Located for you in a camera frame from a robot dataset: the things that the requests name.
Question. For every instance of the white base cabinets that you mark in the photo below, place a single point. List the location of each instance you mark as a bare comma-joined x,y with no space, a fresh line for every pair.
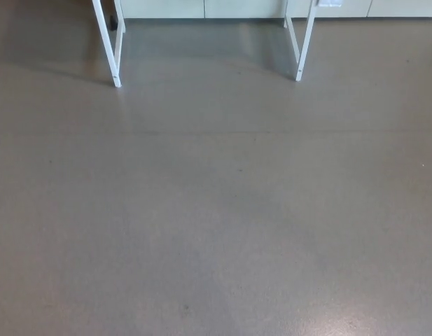
236,7

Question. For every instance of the white metal desk leg frame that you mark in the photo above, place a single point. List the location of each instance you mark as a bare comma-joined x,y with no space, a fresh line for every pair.
116,63
304,52

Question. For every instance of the small black floor object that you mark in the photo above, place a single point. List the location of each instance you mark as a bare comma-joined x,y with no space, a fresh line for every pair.
113,24

